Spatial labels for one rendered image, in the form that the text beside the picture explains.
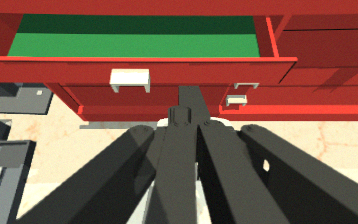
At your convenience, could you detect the red tool chest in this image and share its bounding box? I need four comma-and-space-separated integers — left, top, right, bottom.
0, 0, 358, 122

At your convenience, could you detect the black flat panel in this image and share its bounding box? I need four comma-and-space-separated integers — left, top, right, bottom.
0, 83, 54, 115

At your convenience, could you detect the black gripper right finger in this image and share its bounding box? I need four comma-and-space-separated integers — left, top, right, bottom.
189, 86, 358, 224

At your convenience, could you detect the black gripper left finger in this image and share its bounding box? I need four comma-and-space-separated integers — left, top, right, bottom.
11, 86, 198, 224

